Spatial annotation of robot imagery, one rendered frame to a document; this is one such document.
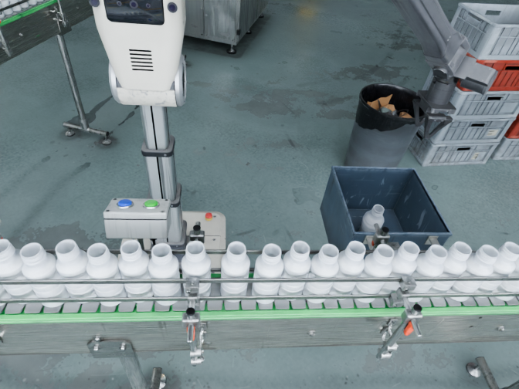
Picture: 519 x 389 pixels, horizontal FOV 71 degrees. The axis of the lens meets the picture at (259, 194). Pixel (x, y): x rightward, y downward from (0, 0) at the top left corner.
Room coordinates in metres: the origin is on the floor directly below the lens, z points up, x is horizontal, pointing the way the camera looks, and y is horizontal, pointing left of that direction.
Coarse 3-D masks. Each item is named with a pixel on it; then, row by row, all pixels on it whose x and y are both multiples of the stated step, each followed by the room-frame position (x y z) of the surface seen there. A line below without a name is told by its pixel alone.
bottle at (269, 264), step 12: (264, 252) 0.44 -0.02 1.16; (276, 252) 0.46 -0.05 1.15; (264, 264) 0.44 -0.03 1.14; (276, 264) 0.44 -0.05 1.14; (264, 276) 0.42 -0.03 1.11; (276, 276) 0.43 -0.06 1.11; (252, 288) 0.45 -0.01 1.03; (264, 288) 0.42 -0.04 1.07; (276, 288) 0.43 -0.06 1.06; (264, 300) 0.42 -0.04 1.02
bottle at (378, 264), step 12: (384, 252) 0.50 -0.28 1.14; (372, 264) 0.48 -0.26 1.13; (384, 264) 0.47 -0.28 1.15; (360, 276) 0.48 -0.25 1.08; (372, 276) 0.46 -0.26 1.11; (384, 276) 0.46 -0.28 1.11; (360, 288) 0.47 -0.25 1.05; (372, 288) 0.46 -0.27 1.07; (360, 300) 0.46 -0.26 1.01; (372, 300) 0.46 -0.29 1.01
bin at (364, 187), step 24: (336, 168) 1.03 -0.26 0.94; (360, 168) 1.04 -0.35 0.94; (384, 168) 1.05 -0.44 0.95; (408, 168) 1.07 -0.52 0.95; (336, 192) 0.93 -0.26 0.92; (360, 192) 1.04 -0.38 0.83; (384, 192) 1.06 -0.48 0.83; (408, 192) 1.04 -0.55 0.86; (336, 216) 0.87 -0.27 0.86; (360, 216) 1.01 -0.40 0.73; (384, 216) 1.03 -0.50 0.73; (408, 216) 0.97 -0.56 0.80; (432, 216) 0.87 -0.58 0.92; (336, 240) 0.81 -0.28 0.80; (360, 240) 0.73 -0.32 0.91; (408, 240) 0.75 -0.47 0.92; (432, 240) 0.75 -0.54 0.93
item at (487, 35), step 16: (464, 16) 2.67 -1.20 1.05; (480, 16) 2.52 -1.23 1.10; (496, 16) 2.85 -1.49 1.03; (512, 16) 2.89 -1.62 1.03; (464, 32) 2.60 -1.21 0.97; (480, 32) 2.48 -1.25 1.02; (496, 32) 2.39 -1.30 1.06; (512, 32) 2.43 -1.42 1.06; (480, 48) 2.41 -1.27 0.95; (496, 48) 2.42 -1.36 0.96; (512, 48) 2.45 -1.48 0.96
